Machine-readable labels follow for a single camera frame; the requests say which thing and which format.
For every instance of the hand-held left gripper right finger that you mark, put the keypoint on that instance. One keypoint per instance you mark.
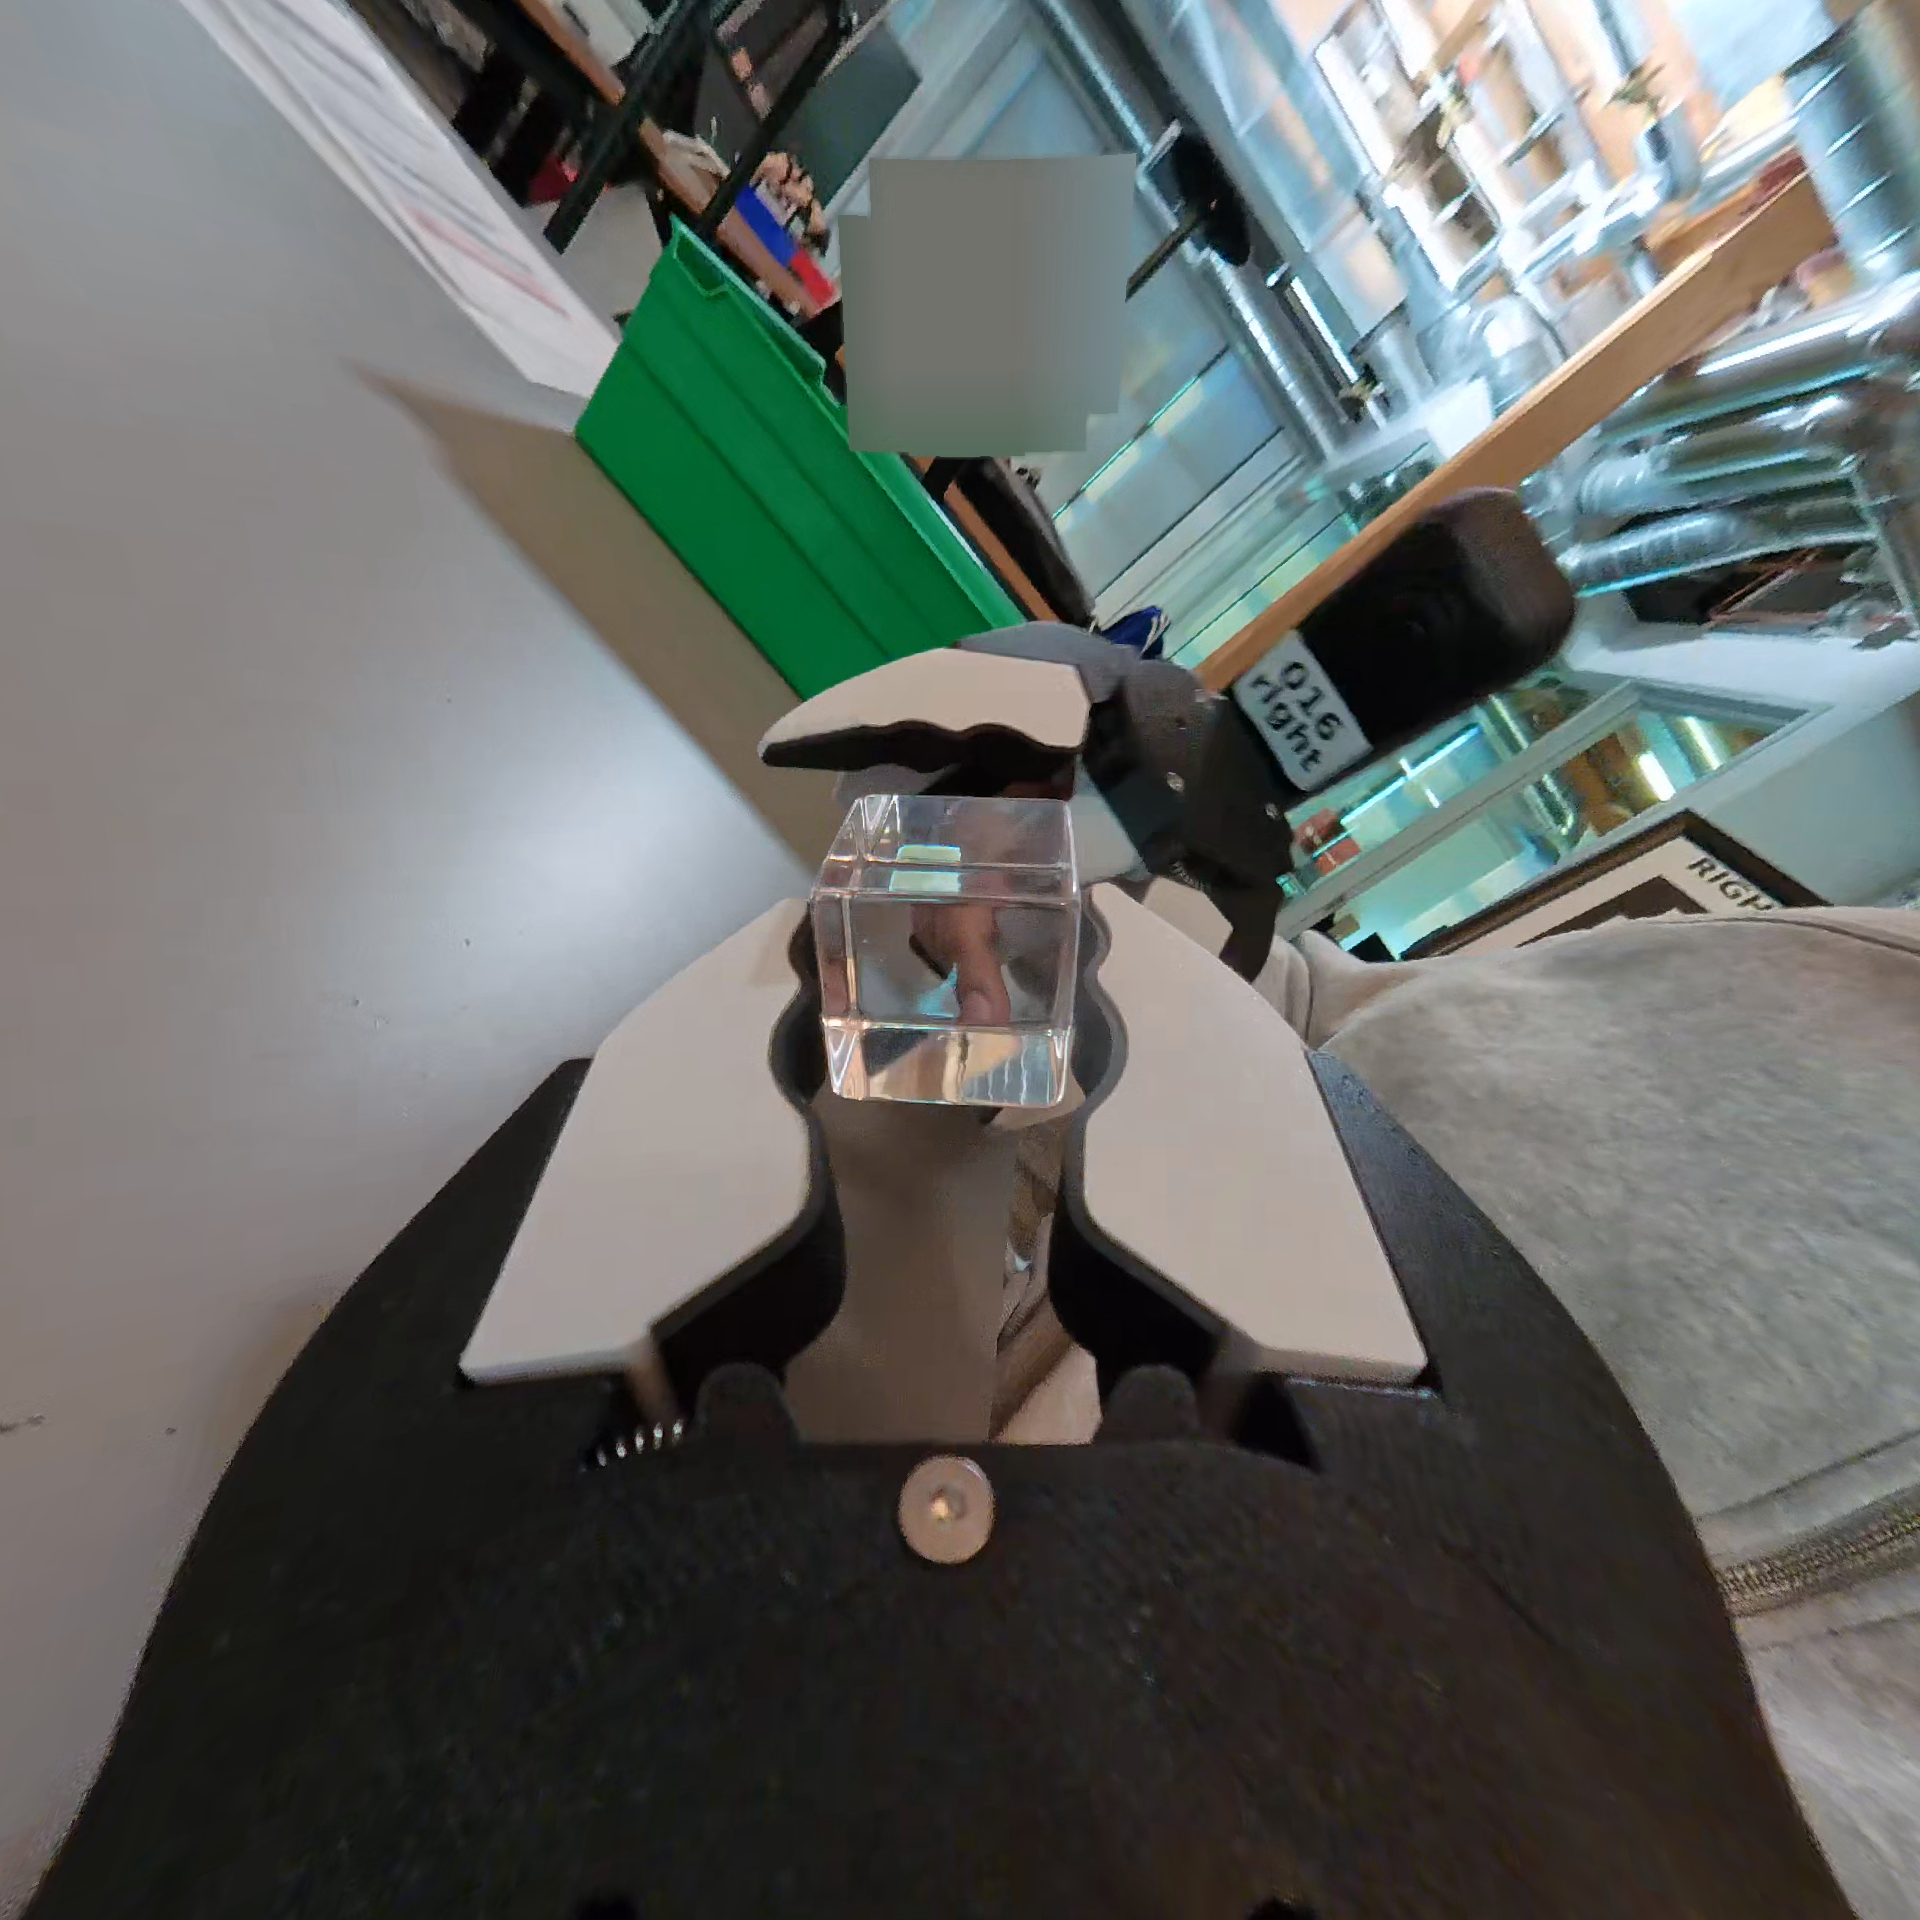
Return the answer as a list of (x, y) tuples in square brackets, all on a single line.
[(1229, 1186)]

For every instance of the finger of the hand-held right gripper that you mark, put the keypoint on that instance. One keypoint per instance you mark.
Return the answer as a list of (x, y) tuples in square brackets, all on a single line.
[(1050, 649), (943, 698)]

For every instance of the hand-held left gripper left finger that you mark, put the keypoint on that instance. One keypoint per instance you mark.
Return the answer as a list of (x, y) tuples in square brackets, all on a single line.
[(660, 1186)]

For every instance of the clear acrylic cube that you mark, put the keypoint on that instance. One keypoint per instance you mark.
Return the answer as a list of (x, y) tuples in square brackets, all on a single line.
[(943, 962)]

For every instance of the person's right forearm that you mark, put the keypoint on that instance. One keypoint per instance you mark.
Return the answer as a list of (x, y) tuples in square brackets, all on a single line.
[(1575, 1125)]

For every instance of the blue jacket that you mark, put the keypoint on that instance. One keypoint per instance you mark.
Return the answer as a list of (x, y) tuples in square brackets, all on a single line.
[(1135, 632)]

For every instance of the green plastic bin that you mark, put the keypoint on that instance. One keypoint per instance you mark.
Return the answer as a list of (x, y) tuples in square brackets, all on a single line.
[(748, 496)]

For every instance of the black framed sign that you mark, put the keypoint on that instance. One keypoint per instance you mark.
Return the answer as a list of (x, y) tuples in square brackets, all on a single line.
[(1651, 900)]

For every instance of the laminated paper sheet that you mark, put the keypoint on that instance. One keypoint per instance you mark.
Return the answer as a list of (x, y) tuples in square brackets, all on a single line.
[(420, 194)]

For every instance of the silver ventilation ducts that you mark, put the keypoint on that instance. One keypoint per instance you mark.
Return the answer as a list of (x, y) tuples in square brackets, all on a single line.
[(1860, 153)]

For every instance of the wooden post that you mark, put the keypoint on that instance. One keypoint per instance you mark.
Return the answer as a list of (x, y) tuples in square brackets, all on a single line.
[(1575, 405)]

